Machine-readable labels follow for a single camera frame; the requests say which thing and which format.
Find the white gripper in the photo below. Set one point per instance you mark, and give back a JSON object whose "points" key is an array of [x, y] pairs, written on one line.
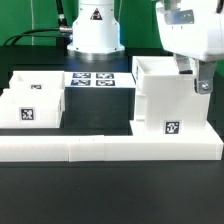
{"points": [[195, 29]]}

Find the white drawer cabinet box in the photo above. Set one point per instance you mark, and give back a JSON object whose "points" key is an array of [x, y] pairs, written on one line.
{"points": [[166, 102]]}

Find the white front drawer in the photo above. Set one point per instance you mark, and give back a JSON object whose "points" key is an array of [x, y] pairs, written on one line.
{"points": [[31, 108]]}

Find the white drawer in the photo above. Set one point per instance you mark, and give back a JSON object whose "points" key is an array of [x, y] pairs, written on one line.
{"points": [[31, 108], [37, 80]]}

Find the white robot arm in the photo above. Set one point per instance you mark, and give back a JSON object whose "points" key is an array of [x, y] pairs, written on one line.
{"points": [[96, 33]]}

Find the white rear drawer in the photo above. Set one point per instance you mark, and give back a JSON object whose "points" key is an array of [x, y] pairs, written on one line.
{"points": [[37, 80]]}

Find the white marker tag sheet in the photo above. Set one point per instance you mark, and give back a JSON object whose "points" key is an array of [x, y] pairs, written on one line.
{"points": [[99, 80]]}

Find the white L-shaped fence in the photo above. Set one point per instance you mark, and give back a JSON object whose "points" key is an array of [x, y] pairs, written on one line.
{"points": [[21, 146]]}

